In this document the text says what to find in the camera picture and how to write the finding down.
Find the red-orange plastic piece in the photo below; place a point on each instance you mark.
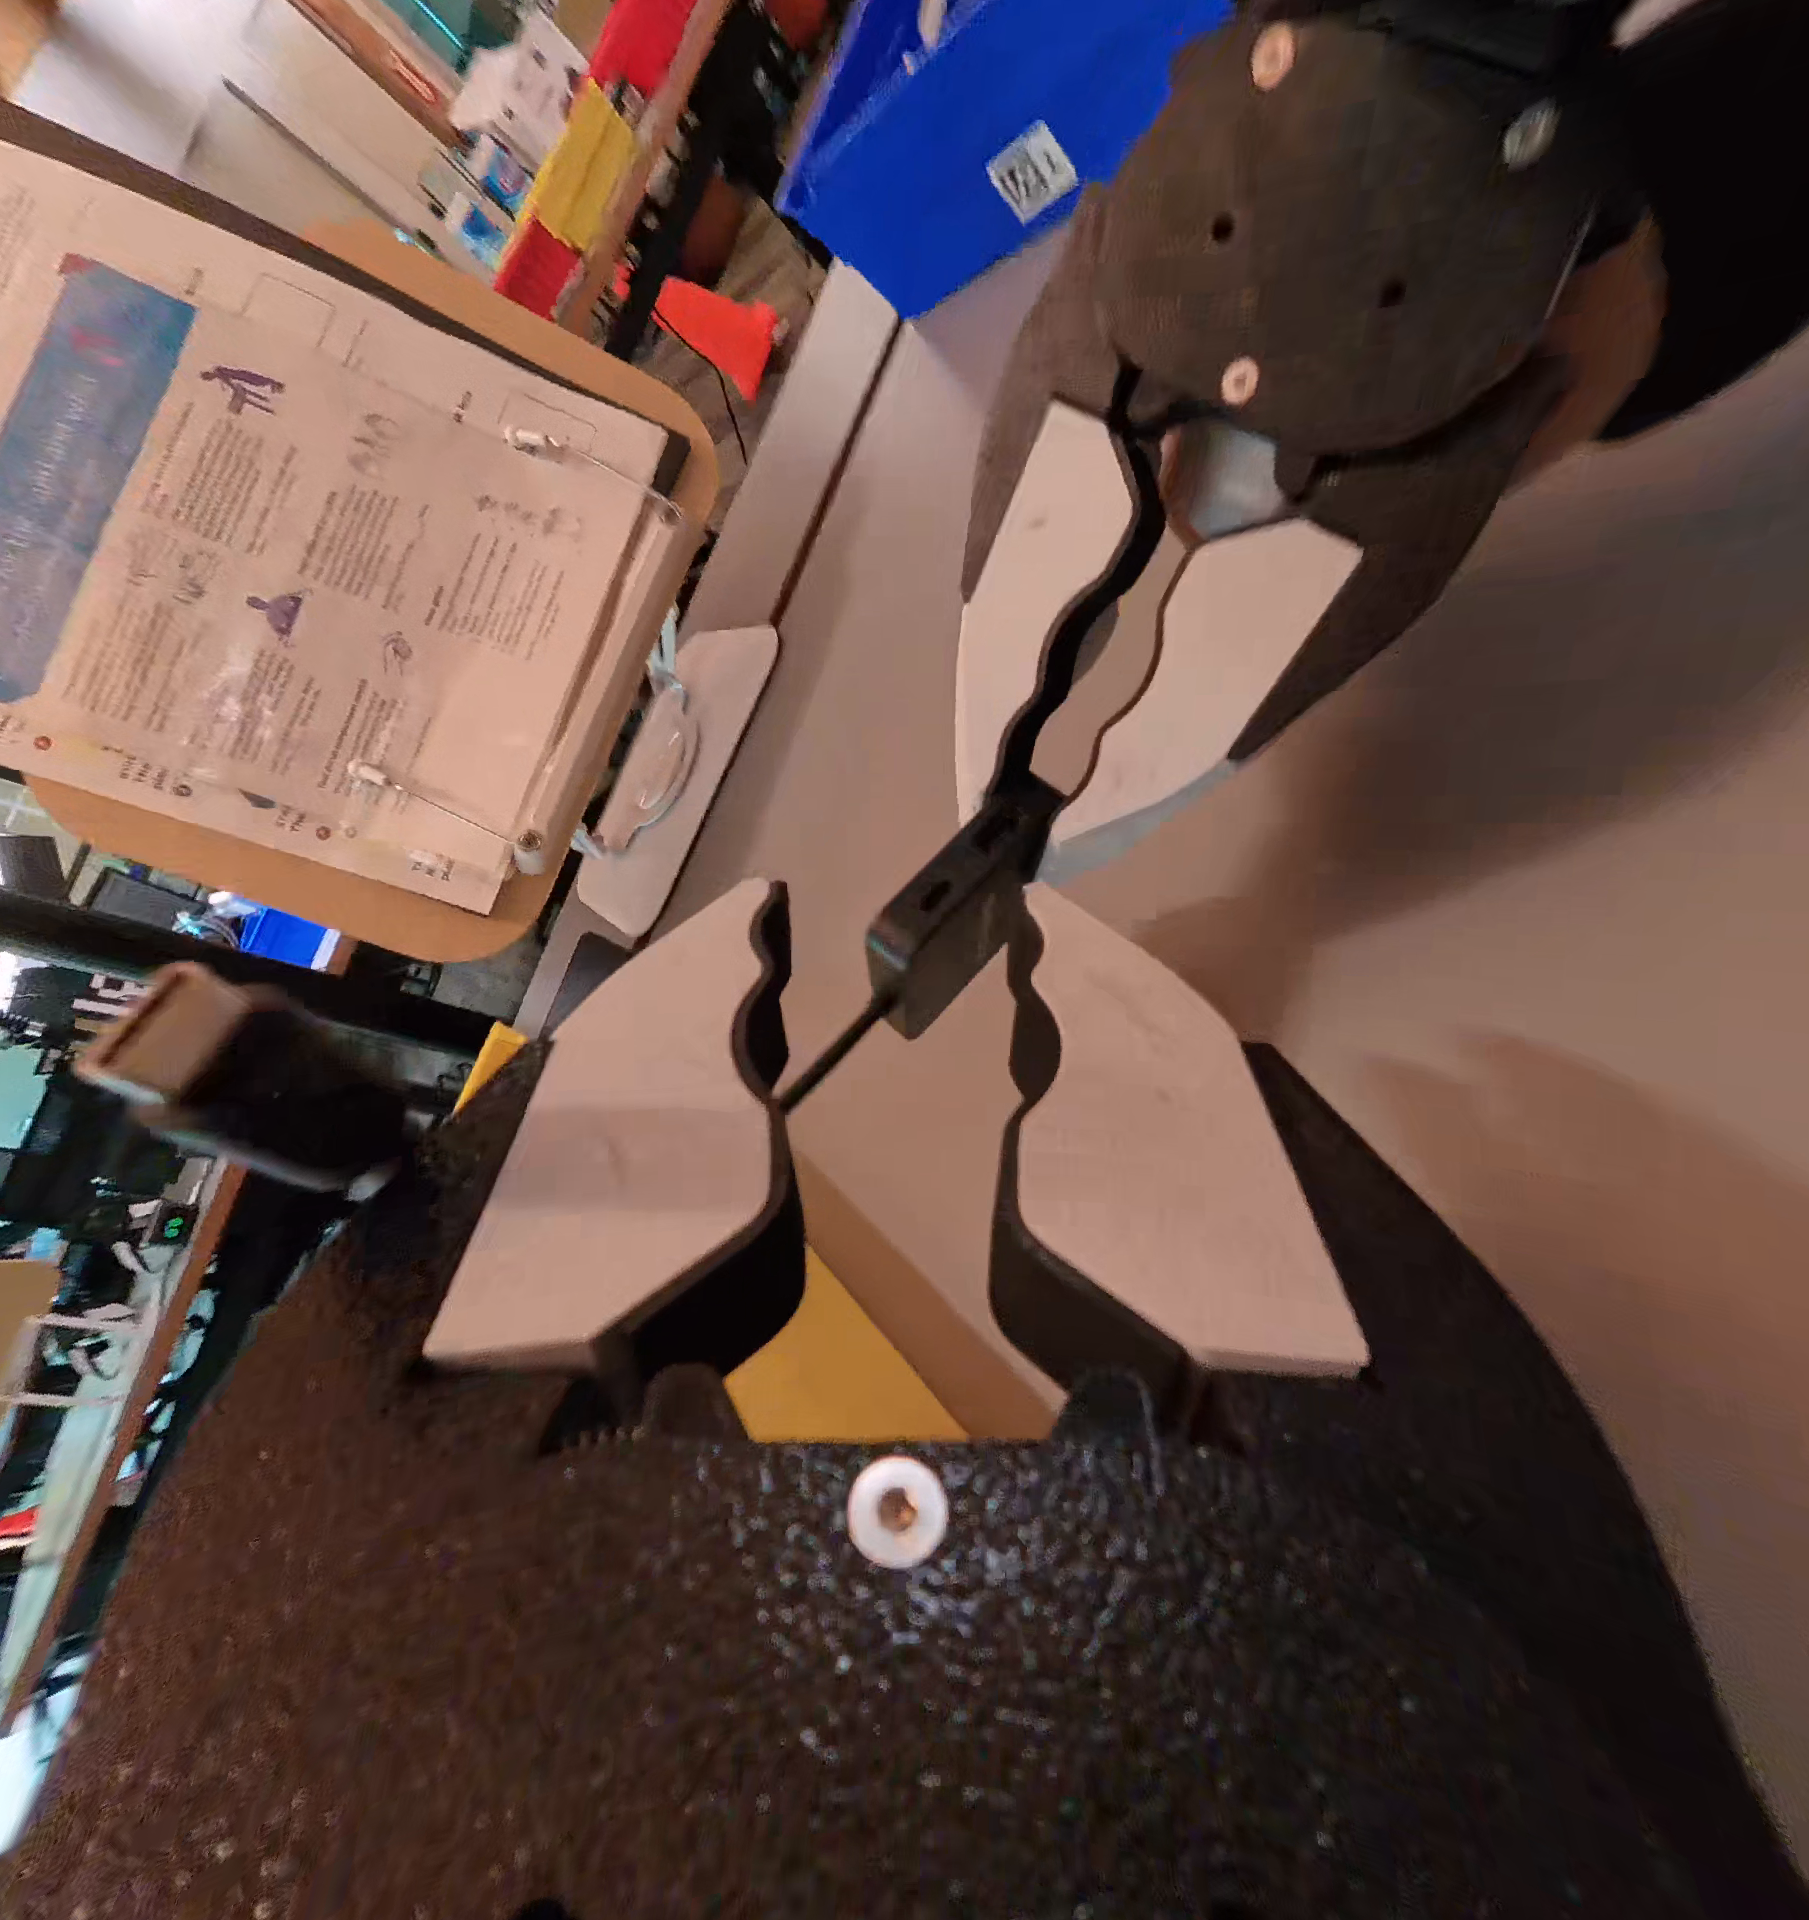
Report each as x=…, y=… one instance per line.
x=718, y=330

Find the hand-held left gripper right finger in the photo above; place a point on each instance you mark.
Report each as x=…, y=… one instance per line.
x=1173, y=1199

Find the yellow storage bin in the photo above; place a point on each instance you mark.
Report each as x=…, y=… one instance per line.
x=845, y=1381
x=582, y=166

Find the person's right forearm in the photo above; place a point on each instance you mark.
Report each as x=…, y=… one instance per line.
x=1760, y=180

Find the grey desk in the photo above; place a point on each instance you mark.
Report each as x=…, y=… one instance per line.
x=1445, y=901

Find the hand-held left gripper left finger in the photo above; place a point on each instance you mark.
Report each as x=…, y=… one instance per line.
x=605, y=1184

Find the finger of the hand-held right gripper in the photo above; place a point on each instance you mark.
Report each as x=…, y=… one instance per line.
x=1233, y=646
x=1039, y=570

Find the document holder with instruction sheet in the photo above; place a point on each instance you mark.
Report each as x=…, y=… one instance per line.
x=394, y=918

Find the blue storage bin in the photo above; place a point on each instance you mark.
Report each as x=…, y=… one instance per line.
x=289, y=931
x=905, y=180

